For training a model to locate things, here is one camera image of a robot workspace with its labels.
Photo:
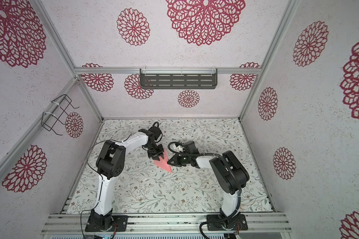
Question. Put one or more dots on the pink square paper sheet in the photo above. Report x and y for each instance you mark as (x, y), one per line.
(162, 163)

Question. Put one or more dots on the dark grey slotted wall shelf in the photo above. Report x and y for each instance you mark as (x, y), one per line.
(178, 80)

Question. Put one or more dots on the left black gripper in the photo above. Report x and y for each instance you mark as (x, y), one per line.
(160, 154)

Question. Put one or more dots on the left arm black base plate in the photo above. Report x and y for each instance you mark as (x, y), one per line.
(106, 224)

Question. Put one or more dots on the aluminium front rail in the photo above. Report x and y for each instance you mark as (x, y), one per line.
(164, 223)

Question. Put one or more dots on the black wire wall rack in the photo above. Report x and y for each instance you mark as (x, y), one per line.
(50, 119)

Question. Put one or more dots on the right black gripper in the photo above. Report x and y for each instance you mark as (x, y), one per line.
(176, 161)

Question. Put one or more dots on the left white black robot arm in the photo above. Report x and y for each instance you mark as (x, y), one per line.
(111, 161)

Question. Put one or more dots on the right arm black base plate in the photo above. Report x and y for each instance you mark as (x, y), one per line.
(237, 223)

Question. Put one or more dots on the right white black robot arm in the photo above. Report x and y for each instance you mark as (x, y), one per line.
(228, 170)

